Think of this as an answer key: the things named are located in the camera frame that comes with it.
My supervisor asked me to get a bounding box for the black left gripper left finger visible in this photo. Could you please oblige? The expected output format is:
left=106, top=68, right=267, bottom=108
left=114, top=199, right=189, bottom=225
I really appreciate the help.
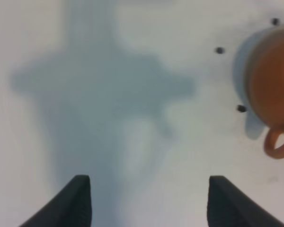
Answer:
left=21, top=175, right=92, bottom=227

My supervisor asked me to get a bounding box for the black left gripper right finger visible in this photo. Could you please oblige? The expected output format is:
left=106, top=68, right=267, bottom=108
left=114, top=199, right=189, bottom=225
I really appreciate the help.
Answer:
left=207, top=175, right=284, bottom=227

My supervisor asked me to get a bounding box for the brown clay teapot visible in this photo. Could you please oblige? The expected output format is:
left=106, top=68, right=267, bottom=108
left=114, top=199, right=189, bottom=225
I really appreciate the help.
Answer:
left=244, top=26, right=284, bottom=159

